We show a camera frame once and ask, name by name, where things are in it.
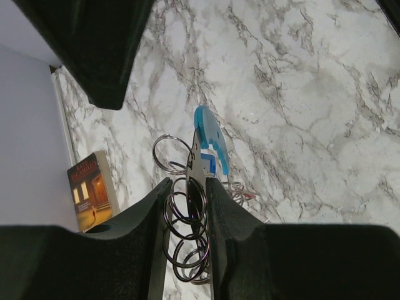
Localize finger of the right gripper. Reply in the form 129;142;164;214
15;0;154;110

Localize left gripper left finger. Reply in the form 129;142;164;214
1;178;172;299

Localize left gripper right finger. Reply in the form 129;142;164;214
206;179;399;299

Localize metal keyring holder blue handle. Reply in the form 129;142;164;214
152;105;260;284

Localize blue key tag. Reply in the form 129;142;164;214
201;152;216;178

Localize brown book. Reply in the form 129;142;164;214
67;150;121;232

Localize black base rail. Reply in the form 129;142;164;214
376;0;400;35

